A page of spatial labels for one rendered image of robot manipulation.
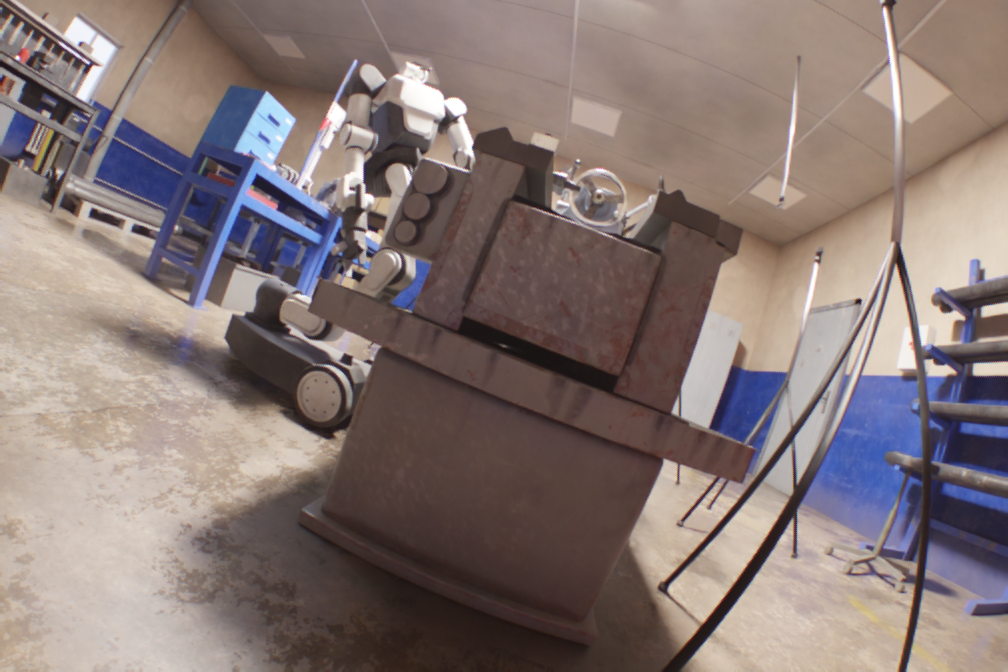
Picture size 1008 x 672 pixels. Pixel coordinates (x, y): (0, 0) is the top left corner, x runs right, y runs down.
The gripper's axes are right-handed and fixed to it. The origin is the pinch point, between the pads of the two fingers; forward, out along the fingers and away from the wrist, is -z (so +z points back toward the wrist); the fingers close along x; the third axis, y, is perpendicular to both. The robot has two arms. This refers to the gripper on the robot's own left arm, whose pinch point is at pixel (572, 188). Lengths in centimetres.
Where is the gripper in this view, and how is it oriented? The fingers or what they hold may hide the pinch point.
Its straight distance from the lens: 165.0
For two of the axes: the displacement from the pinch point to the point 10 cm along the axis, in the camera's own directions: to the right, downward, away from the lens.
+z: -9.2, -3.6, 1.3
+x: -0.9, -1.4, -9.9
